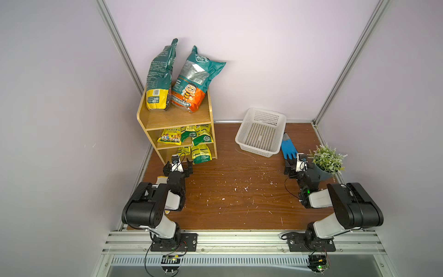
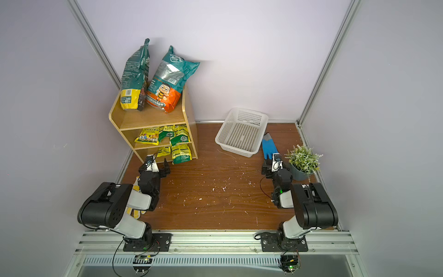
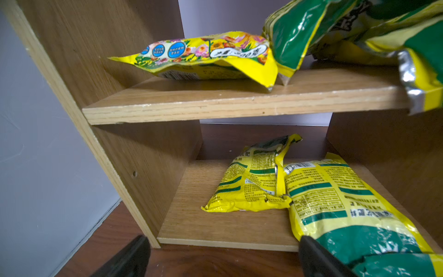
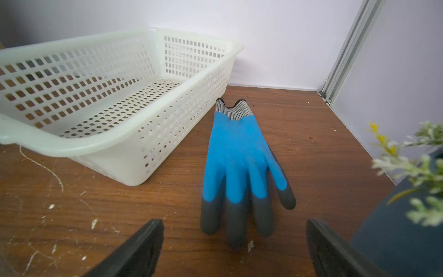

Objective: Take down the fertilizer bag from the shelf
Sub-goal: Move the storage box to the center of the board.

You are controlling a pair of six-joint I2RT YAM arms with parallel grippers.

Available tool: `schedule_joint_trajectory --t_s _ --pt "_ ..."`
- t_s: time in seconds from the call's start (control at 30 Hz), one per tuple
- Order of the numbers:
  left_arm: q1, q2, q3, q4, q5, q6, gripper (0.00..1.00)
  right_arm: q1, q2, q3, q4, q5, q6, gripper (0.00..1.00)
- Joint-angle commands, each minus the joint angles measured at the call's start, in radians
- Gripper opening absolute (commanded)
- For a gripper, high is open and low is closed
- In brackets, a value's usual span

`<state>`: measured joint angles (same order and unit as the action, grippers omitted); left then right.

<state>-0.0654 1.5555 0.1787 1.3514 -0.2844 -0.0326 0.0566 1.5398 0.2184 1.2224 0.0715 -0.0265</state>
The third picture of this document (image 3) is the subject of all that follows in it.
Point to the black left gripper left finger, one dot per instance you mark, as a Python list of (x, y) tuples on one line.
[(131, 261)]

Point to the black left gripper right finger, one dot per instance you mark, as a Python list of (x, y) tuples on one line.
[(316, 261)]

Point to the wooden shelf unit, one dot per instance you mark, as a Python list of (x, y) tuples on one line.
[(145, 131)]

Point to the yellow flower fertilizer packet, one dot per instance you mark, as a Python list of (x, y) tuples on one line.
[(229, 55)]

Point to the yellow green packet lower right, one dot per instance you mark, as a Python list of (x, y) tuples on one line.
[(333, 205)]

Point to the yellow packet lower left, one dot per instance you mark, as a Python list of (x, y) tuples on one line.
[(254, 180)]

